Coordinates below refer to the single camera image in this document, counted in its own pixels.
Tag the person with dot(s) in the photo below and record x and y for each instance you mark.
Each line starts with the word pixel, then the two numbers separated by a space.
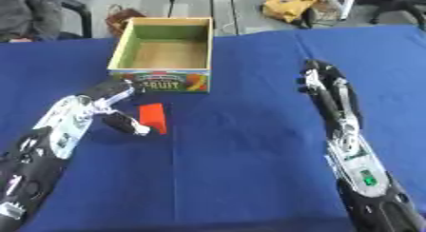
pixel 26 14

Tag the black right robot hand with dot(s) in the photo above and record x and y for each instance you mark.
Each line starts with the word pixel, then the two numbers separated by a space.
pixel 326 93

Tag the orange rectangular block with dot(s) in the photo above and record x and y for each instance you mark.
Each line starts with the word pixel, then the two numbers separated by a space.
pixel 152 117

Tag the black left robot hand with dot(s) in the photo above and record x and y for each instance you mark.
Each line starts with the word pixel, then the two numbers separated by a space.
pixel 113 89

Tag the cardboard box with green inside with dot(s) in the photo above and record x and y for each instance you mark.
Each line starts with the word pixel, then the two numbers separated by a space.
pixel 163 56

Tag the yellow bag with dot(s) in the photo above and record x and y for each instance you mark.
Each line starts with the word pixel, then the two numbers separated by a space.
pixel 288 7

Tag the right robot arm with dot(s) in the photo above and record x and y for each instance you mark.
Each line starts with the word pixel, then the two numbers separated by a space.
pixel 369 178

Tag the black chair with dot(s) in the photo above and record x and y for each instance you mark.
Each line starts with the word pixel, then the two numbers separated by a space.
pixel 77 14

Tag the brown wicker basket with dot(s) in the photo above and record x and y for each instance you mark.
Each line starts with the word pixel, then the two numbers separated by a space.
pixel 123 19

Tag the black tripod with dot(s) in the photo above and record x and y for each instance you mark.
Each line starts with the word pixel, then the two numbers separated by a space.
pixel 205 7

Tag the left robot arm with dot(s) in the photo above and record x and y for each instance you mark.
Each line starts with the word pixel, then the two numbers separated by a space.
pixel 44 150

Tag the black office chair base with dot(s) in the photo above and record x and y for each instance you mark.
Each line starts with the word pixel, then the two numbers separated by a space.
pixel 396 6

